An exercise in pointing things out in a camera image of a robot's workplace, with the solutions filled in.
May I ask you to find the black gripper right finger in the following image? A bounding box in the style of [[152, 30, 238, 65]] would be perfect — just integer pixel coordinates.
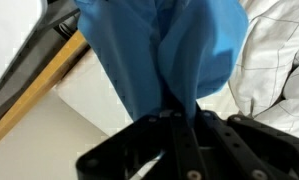
[[194, 109, 299, 180]]

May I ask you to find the wooden bed frame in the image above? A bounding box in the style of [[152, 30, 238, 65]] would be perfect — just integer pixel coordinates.
[[0, 6, 92, 153]]

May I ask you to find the blue shirt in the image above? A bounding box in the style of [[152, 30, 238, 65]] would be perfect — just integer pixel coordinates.
[[73, 0, 250, 130]]

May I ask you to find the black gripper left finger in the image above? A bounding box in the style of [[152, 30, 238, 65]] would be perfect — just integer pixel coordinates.
[[76, 109, 207, 180]]

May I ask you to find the white duvet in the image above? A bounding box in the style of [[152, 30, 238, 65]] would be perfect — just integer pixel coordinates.
[[227, 0, 299, 142]]

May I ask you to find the white desk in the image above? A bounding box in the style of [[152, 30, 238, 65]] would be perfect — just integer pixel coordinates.
[[0, 0, 49, 96]]

